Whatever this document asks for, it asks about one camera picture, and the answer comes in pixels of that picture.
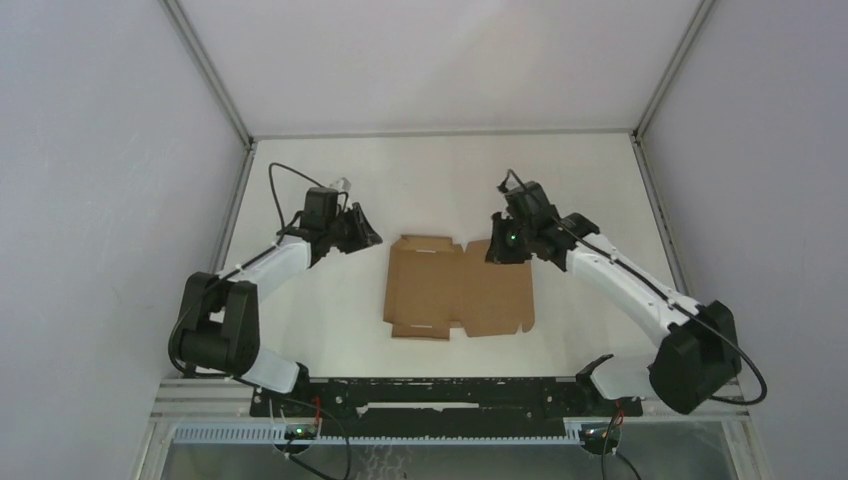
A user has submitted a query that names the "green circuit board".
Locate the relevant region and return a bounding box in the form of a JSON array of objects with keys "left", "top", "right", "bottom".
[
  {"left": 580, "top": 427, "right": 621, "bottom": 443},
  {"left": 285, "top": 426, "right": 318, "bottom": 441}
]

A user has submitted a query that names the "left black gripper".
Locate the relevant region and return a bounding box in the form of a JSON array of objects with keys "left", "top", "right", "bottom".
[{"left": 325, "top": 204, "right": 382, "bottom": 256}]

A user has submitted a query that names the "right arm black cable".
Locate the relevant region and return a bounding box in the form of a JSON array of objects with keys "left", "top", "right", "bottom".
[{"left": 498, "top": 168, "right": 768, "bottom": 407}]

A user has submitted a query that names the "left green circuit board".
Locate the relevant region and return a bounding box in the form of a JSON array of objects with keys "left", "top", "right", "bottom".
[{"left": 285, "top": 426, "right": 318, "bottom": 441}]

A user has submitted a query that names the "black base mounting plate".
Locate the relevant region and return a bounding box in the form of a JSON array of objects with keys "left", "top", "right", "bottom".
[{"left": 249, "top": 377, "right": 643, "bottom": 439}]

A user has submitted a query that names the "brown cardboard box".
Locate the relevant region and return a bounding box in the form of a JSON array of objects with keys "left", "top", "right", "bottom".
[{"left": 383, "top": 235, "right": 535, "bottom": 341}]

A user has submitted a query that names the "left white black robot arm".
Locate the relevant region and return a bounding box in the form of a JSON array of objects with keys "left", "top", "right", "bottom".
[{"left": 167, "top": 187, "right": 382, "bottom": 417}]

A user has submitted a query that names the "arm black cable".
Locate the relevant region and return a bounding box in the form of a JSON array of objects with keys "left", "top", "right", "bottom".
[
  {"left": 166, "top": 162, "right": 326, "bottom": 379},
  {"left": 498, "top": 168, "right": 768, "bottom": 407}
]

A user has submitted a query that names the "right green circuit board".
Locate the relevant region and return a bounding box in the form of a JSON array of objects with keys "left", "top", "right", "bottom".
[{"left": 580, "top": 427, "right": 621, "bottom": 443}]

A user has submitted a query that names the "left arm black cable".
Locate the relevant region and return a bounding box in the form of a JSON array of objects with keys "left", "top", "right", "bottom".
[{"left": 166, "top": 162, "right": 326, "bottom": 379}]

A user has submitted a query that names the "white slotted cable duct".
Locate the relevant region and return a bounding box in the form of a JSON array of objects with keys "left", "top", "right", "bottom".
[{"left": 172, "top": 423, "right": 584, "bottom": 446}]

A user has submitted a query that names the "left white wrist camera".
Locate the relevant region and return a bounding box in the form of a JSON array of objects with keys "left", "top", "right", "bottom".
[{"left": 330, "top": 177, "right": 352, "bottom": 193}]

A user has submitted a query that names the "aluminium frame rail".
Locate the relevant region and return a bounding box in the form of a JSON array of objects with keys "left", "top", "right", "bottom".
[{"left": 150, "top": 377, "right": 266, "bottom": 421}]

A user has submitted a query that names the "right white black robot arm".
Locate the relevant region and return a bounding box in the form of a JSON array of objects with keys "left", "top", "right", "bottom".
[{"left": 485, "top": 175, "right": 743, "bottom": 416}]

